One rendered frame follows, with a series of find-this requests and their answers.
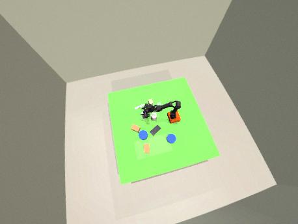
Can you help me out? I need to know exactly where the tan block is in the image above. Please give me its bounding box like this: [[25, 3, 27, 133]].
[[131, 124, 141, 132], [144, 144, 150, 153]]

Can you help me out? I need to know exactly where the blue disc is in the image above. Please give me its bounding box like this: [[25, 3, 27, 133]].
[[167, 134, 176, 144], [139, 130, 148, 140]]

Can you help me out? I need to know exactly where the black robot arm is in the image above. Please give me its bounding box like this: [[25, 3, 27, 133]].
[[143, 100, 182, 119]]

